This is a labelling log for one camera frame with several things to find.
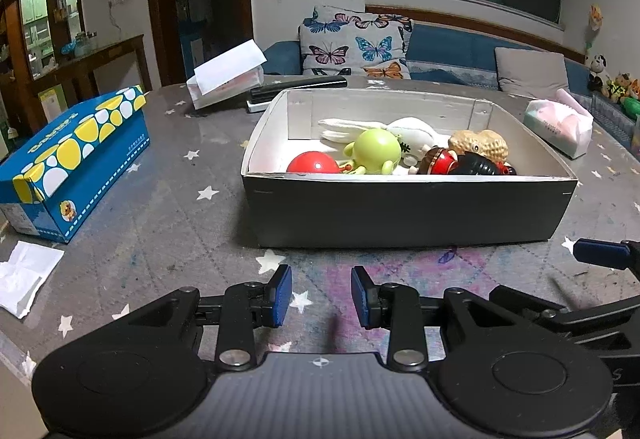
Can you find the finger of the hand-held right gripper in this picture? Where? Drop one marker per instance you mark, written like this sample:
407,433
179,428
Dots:
530,306
600,253

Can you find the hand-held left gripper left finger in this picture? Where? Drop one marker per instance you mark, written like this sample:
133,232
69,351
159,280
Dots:
282,294

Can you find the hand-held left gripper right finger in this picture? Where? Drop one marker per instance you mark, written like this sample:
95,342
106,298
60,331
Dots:
360,296

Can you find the grey cardboard box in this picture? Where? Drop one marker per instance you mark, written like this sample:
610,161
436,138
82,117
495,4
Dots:
400,214

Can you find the green round toy figure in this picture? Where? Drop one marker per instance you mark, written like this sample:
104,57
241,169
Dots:
377,149

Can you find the black-haired red doll figure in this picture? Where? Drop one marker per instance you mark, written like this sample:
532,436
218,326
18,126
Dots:
472,165

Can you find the tan peanut toy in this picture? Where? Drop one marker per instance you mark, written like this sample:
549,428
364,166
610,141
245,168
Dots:
480,144

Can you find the white plush rabbit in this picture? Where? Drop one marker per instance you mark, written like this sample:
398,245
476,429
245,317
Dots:
415,129

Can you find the teal container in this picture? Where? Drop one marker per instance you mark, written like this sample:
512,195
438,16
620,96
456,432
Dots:
77,46

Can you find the red ball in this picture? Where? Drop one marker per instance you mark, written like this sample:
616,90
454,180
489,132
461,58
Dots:
312,164

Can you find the grey storage basket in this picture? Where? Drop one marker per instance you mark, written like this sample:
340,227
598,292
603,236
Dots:
612,119

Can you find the pink green tissue pack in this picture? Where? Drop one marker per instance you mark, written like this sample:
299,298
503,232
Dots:
557,124

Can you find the green plush toy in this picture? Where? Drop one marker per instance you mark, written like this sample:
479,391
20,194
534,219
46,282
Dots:
631,106

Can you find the stuffed toys on sofa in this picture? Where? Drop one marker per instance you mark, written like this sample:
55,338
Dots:
625,86

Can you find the panda plush toy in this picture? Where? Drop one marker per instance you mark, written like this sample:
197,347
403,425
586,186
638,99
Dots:
596,69

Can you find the flat black white box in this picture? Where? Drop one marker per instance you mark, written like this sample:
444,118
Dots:
257,106

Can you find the grey cushion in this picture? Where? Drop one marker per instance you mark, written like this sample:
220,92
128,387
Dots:
532,71

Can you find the long black case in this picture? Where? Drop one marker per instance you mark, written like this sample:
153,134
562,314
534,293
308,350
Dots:
300,88

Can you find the white tissue box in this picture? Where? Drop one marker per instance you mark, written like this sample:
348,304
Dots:
225,69

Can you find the blue yellow dotted carton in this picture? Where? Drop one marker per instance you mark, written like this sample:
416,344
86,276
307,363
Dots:
75,154

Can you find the blue sofa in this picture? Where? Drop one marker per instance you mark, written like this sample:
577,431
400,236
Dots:
450,49

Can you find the butterfly print pillow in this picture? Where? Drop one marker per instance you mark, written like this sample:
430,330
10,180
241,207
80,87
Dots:
350,41

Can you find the wooden side table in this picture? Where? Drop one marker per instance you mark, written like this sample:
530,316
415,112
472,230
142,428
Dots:
110,56

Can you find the yellow green small box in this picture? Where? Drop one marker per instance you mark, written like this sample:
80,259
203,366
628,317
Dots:
51,101

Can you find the wooden display cabinet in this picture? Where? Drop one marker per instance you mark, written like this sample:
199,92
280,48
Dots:
30,34

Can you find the yellow wall ornament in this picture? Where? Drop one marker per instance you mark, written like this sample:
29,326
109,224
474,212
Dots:
596,16

